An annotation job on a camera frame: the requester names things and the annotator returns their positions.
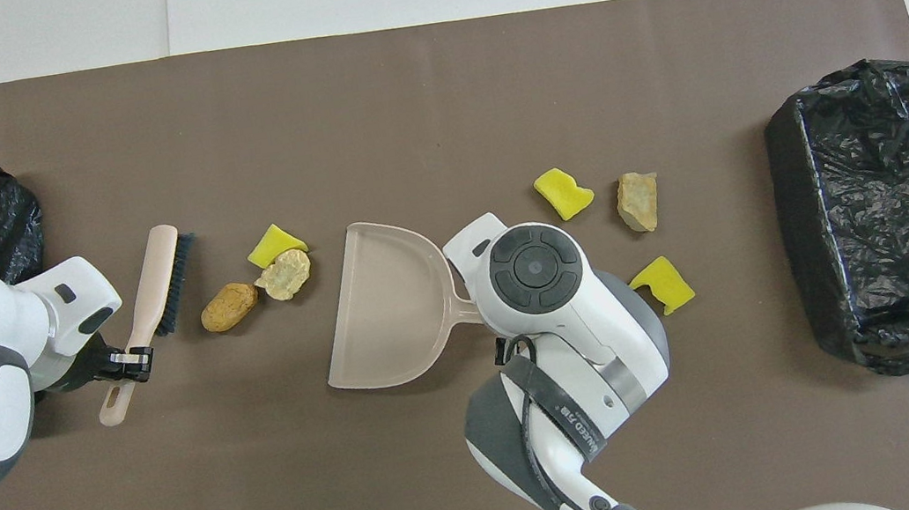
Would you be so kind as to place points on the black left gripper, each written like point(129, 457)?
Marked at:
point(88, 369)

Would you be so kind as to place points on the brown potato shaped lump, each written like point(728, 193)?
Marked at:
point(229, 307)

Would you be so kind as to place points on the pale yellow foam chunk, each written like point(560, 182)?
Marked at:
point(285, 275)

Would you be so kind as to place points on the beige plastic dustpan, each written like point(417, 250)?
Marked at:
point(382, 310)

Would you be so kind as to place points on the beige foam rock chunk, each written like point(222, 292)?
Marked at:
point(638, 201)

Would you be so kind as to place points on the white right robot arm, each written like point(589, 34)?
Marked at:
point(573, 336)

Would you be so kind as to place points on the brown table mat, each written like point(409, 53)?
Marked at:
point(313, 132)

